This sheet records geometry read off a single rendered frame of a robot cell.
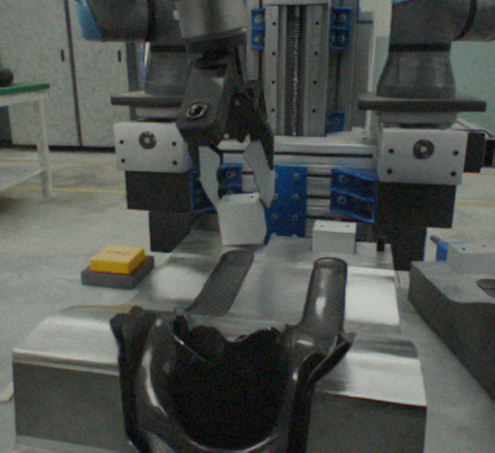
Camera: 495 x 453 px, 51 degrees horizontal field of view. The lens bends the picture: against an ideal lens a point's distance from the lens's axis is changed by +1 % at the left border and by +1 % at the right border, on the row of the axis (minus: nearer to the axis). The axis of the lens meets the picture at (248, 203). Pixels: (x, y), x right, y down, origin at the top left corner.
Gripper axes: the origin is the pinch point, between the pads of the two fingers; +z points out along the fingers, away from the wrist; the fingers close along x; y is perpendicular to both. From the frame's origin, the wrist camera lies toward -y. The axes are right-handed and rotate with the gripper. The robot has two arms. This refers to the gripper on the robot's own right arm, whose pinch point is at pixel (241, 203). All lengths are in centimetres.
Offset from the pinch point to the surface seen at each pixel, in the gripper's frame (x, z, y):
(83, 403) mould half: 2.5, -1.6, -34.9
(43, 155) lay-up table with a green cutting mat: 238, 68, 289
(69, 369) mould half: 3.2, -3.8, -34.3
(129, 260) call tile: 18.4, 8.1, 1.4
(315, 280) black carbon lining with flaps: -9.5, 5.7, -9.5
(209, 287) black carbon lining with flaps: 1.3, 3.8, -13.2
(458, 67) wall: -105, 87, 532
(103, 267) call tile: 22.1, 8.5, 0.6
